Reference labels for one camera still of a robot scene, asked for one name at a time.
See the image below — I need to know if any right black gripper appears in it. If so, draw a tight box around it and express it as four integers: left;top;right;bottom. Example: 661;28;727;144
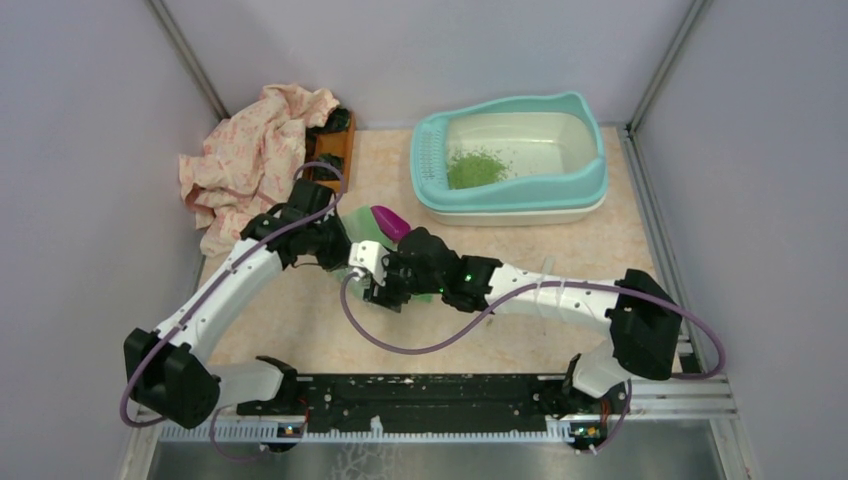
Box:
364;248;445;310

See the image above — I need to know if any green litter bag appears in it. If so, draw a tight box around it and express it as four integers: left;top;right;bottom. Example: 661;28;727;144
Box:
332;206;433;303

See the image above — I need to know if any purple plastic scoop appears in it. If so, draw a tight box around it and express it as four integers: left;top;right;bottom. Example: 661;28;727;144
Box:
370;205;412;243

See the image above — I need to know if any white bag clip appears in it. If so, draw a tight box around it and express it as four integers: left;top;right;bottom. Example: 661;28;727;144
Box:
542;256;556;275

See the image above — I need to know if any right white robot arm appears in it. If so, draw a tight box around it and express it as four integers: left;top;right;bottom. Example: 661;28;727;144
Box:
349;227;682;412

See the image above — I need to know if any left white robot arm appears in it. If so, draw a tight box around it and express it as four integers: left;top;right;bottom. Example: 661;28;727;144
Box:
119;179;351;429

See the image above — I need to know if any green litter pile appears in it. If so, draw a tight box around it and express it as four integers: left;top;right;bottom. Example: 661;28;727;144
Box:
447;149;511;190

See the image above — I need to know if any teal litter box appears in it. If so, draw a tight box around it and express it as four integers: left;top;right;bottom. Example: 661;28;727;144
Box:
409;91;609;226

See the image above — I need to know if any dark plant near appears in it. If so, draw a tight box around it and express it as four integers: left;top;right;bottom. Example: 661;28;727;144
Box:
310;153;344;181

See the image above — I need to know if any dark plant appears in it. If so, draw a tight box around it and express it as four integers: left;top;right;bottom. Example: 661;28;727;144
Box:
321;107;352;134
310;153;344;181

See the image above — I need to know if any wooden tray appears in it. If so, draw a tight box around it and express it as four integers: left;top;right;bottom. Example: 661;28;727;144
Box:
301;109;356;193

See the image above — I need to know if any pink patterned cloth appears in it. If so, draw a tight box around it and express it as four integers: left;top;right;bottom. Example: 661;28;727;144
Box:
178;84;340;257

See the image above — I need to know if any dark plant far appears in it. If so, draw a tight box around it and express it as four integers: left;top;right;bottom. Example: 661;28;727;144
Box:
321;107;352;134

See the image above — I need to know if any white slotted cable duct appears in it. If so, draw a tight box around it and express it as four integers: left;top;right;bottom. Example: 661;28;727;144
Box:
159;416;574;444

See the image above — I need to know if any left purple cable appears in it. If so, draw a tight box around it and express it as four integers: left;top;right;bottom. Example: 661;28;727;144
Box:
119;161;346;465

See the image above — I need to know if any purple cable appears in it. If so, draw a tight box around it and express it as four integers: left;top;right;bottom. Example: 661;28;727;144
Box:
339;272;727;455
119;161;346;465

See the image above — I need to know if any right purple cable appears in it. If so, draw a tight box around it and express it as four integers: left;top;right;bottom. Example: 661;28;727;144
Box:
339;272;727;455

